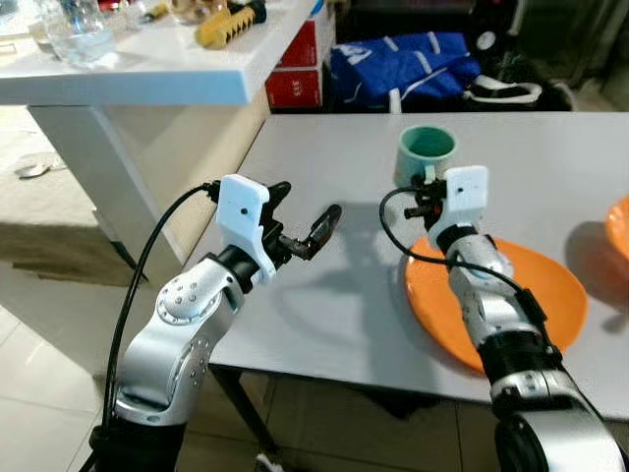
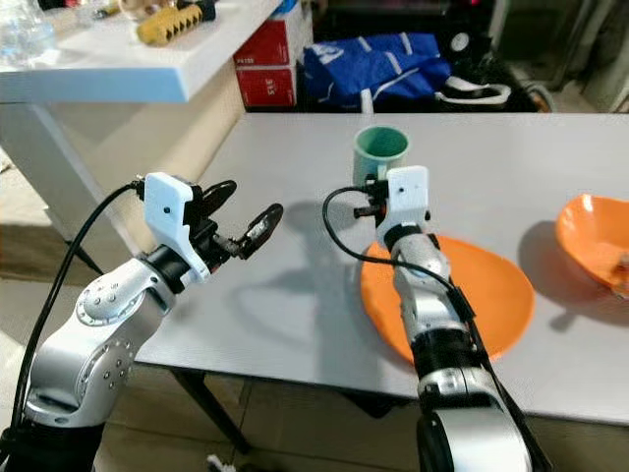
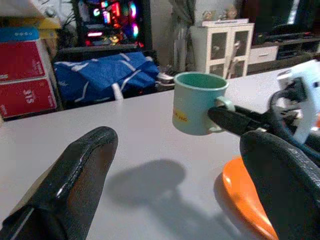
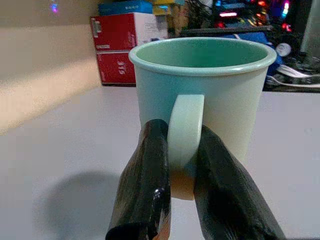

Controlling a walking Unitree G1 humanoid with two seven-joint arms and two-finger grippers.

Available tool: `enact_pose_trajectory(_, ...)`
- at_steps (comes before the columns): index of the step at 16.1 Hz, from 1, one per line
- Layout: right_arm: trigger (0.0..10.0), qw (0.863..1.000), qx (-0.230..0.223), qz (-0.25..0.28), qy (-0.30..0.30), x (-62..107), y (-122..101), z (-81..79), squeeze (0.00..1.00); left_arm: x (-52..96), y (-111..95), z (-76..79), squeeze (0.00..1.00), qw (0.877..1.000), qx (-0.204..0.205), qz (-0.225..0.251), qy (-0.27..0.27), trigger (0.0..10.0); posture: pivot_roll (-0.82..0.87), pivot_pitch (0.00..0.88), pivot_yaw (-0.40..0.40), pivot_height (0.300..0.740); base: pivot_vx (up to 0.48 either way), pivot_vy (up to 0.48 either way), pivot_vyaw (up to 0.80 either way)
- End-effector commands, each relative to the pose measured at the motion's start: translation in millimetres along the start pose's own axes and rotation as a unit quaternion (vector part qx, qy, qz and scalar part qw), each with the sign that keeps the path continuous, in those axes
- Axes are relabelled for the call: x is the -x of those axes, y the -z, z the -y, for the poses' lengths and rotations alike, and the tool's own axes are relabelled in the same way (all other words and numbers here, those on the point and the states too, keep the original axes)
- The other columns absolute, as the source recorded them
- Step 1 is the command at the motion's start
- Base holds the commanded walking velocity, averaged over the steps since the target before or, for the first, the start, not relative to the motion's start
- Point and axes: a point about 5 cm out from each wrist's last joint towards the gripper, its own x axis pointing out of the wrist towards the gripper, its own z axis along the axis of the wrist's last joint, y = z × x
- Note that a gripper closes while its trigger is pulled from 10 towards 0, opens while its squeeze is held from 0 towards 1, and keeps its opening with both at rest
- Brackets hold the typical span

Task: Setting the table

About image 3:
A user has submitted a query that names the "white glass-door cabinet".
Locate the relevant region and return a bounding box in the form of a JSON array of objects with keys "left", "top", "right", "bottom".
[{"left": 190, "top": 19, "right": 255, "bottom": 80}]

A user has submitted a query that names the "blue cloth with white pattern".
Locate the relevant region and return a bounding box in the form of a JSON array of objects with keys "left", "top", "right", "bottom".
[{"left": 53, "top": 51, "right": 161, "bottom": 105}]

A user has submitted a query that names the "dark television stand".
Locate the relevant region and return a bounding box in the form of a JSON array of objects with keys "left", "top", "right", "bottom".
[{"left": 252, "top": 31, "right": 320, "bottom": 74}]

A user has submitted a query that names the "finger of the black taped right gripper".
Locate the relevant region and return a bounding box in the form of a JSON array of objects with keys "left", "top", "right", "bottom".
[{"left": 207, "top": 106, "right": 252, "bottom": 137}]

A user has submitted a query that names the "teal enamel mug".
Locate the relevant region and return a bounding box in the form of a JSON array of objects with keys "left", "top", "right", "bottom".
[{"left": 171, "top": 71, "right": 236, "bottom": 136}]

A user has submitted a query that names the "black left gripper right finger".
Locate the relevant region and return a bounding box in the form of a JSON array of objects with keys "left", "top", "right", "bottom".
[{"left": 239, "top": 130, "right": 320, "bottom": 240}]

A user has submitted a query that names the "orange plate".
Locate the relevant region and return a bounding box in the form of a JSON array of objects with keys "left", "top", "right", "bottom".
[{"left": 220, "top": 156, "right": 280, "bottom": 240}]

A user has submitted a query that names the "white chair back post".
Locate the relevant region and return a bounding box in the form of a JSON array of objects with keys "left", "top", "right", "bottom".
[{"left": 111, "top": 83, "right": 125, "bottom": 101}]

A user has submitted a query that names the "blue flat box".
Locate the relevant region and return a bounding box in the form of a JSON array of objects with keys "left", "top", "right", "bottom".
[{"left": 0, "top": 26, "right": 41, "bottom": 44}]

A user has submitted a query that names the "grey curtain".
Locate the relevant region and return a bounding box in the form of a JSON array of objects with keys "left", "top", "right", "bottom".
[{"left": 169, "top": 0, "right": 196, "bottom": 74}]

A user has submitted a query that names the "red cardboard box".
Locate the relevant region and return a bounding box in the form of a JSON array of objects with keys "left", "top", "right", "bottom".
[
  {"left": 0, "top": 78, "right": 58, "bottom": 120},
  {"left": 0, "top": 39, "right": 47, "bottom": 82}
]

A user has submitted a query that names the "white drawer unit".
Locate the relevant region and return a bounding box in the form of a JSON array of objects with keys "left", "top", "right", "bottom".
[{"left": 249, "top": 45, "right": 280, "bottom": 65}]

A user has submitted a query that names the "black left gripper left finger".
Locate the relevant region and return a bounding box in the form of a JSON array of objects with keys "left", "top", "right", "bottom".
[{"left": 0, "top": 126, "right": 119, "bottom": 240}]

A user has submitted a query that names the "computer case with coloured lights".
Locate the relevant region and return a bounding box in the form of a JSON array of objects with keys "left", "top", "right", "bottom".
[{"left": 76, "top": 0, "right": 153, "bottom": 51}]

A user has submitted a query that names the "finger of the black slim right gripper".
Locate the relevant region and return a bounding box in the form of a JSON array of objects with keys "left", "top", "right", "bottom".
[{"left": 234, "top": 105, "right": 271, "bottom": 124}]

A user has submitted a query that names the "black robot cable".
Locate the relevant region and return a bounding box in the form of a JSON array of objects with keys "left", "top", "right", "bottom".
[{"left": 269, "top": 89, "right": 320, "bottom": 162}]

